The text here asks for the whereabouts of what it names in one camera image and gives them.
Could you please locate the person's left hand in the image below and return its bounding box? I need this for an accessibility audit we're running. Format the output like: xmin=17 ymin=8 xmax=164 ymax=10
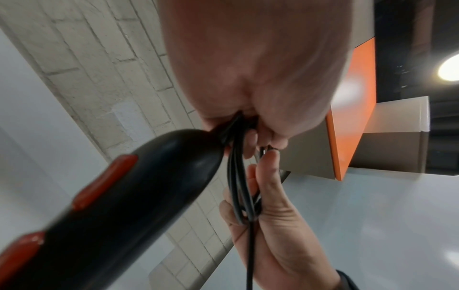
xmin=157 ymin=0 xmax=354 ymax=159

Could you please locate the person's right hand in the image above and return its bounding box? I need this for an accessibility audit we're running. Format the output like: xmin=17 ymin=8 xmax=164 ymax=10
xmin=219 ymin=149 xmax=342 ymax=290

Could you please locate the black power cord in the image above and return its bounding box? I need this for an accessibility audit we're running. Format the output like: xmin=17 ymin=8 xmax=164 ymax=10
xmin=209 ymin=111 xmax=273 ymax=290

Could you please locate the black hair dryer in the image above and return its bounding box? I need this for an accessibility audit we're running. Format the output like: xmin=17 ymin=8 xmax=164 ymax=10
xmin=0 ymin=129 xmax=225 ymax=290

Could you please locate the orange overhead panel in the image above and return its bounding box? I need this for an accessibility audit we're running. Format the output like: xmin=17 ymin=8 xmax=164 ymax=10
xmin=325 ymin=36 xmax=378 ymax=182

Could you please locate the round ceiling light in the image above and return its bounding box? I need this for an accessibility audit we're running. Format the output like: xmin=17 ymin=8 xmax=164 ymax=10
xmin=436 ymin=52 xmax=459 ymax=83

